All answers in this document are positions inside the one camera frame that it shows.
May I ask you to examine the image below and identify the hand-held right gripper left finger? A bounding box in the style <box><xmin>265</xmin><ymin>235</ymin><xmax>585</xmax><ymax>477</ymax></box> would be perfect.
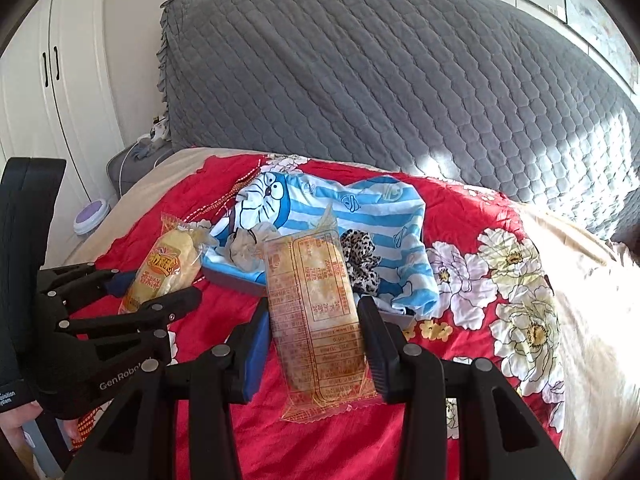
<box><xmin>65</xmin><ymin>297</ymin><xmax>272</xmax><ymax>480</ymax></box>

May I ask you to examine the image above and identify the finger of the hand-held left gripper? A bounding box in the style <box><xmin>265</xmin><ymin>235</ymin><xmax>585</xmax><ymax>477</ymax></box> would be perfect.
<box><xmin>60</xmin><ymin>287</ymin><xmax>203</xmax><ymax>346</ymax></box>
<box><xmin>37</xmin><ymin>266</ymin><xmax>136</xmax><ymax>306</ymax></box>

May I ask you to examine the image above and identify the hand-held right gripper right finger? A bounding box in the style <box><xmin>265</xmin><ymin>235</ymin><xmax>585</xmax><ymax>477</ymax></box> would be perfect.
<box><xmin>357</xmin><ymin>296</ymin><xmax>576</xmax><ymax>480</ymax></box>

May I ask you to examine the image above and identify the yellow label bread packet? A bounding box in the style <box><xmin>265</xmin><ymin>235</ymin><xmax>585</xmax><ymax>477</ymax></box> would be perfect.
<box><xmin>118</xmin><ymin>214</ymin><xmax>211</xmax><ymax>315</ymax></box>

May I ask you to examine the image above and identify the clear bread packet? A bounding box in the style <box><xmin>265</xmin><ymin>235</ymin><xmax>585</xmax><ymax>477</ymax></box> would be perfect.
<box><xmin>263</xmin><ymin>204</ymin><xmax>383</xmax><ymax>423</ymax></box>

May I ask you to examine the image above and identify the beige sheer hair scrunchie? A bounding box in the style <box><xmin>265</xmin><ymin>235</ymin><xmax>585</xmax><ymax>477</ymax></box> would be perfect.
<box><xmin>223</xmin><ymin>223</ymin><xmax>281</xmax><ymax>271</ymax></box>

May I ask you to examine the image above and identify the leopard print hair scrunchie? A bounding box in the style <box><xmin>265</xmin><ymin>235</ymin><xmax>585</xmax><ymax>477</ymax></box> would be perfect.
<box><xmin>340</xmin><ymin>228</ymin><xmax>383</xmax><ymax>296</ymax></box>

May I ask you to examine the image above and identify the person's left hand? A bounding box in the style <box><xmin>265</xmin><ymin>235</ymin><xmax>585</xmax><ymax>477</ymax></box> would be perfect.
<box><xmin>0</xmin><ymin>401</ymin><xmax>79</xmax><ymax>461</ymax></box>

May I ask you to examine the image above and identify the purple white round container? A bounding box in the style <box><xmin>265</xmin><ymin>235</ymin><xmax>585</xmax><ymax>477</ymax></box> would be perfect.
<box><xmin>74</xmin><ymin>199</ymin><xmax>111</xmax><ymax>235</ymax></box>

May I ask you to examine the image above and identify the grey bedside stool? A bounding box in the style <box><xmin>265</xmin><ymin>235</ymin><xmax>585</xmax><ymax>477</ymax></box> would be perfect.
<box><xmin>107</xmin><ymin>142</ymin><xmax>173</xmax><ymax>196</ymax></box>

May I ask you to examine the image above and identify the small clutter on stool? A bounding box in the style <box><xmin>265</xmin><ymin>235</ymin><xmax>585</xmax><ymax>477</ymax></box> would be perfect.
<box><xmin>135</xmin><ymin>120</ymin><xmax>171</xmax><ymax>161</ymax></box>

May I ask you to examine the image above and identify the red floral blanket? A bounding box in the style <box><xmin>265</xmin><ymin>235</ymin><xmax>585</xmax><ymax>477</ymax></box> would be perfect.
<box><xmin>65</xmin><ymin>152</ymin><xmax>568</xmax><ymax>480</ymax></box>

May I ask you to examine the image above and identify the white wardrobe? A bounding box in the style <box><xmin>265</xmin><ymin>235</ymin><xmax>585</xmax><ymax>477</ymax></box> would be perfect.
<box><xmin>0</xmin><ymin>0</ymin><xmax>126</xmax><ymax>221</ymax></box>

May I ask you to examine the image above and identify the grey quilted headboard cover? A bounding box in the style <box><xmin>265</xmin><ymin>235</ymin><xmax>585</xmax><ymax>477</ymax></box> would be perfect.
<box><xmin>159</xmin><ymin>0</ymin><xmax>640</xmax><ymax>241</ymax></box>

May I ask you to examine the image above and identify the framed wall picture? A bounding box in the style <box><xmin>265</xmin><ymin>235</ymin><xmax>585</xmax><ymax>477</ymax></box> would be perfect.
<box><xmin>557</xmin><ymin>0</ymin><xmax>631</xmax><ymax>91</ymax></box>

